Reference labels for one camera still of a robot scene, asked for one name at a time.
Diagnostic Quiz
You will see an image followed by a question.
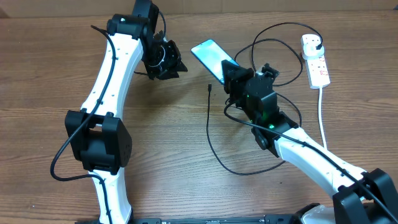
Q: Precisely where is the white power strip cord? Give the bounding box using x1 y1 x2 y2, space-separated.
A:
317 86 328 149

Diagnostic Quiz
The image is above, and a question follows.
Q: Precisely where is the white power strip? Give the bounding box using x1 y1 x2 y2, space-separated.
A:
305 55 330 89

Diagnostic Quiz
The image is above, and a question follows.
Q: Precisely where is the white charger plug adapter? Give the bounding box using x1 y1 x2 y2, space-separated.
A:
300 34 325 60

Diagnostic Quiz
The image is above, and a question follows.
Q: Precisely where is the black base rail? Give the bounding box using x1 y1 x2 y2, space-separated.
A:
74 213 295 224

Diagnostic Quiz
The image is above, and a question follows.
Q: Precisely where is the blue Galaxy smartphone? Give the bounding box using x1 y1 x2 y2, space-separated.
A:
191 39 238 85

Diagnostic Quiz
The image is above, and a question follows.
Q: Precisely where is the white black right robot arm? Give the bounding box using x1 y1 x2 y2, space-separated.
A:
221 60 397 223

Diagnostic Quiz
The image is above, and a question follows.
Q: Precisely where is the black USB charging cable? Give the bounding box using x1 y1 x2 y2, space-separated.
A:
206 22 323 177

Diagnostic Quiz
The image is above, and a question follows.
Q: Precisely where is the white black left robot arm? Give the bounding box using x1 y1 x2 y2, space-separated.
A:
54 0 187 223

